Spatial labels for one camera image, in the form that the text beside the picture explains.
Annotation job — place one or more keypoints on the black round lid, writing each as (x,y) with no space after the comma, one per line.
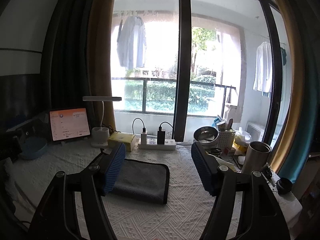
(284,185)

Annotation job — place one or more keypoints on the tan curtain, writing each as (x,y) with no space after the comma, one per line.
(101,55)

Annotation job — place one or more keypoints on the blue bowl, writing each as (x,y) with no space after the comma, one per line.
(33,149)

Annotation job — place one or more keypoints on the light blue hanging shirt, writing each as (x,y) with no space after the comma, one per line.
(131,42)

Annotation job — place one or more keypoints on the white power strip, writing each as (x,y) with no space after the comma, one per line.
(157,144)

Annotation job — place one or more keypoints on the steel tumbler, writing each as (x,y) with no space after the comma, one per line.
(255,158)

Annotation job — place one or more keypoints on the white hanging shirt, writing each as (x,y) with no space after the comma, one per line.
(262,67)

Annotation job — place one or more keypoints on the black scissors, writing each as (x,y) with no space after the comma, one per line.
(215,151)

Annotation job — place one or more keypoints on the white desk lamp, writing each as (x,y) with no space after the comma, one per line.
(100,132)

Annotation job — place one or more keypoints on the dark curtain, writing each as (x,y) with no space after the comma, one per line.
(67,55)

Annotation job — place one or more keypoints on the teal curtain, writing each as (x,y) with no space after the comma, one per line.
(300,100)

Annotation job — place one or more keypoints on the tablet with stand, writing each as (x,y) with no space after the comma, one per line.
(69,124)

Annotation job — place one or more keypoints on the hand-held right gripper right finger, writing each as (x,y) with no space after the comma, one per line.
(201,168)

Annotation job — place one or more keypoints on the white perforated basket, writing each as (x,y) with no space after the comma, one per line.
(225,137)

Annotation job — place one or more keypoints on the white appliance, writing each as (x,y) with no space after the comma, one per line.
(254,130)

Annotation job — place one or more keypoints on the grey towel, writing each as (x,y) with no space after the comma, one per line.
(143,180)

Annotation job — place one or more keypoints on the white textured tablecloth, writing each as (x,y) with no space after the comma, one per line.
(165,212)

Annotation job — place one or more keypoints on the yellow plastic bag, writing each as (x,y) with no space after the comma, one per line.
(241,140)

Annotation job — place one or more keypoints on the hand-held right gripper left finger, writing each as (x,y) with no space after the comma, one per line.
(115,168)

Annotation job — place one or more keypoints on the steel bowl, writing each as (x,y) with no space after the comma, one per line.
(205,136)

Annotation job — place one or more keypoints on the yellow tissue box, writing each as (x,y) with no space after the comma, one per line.
(122,140)

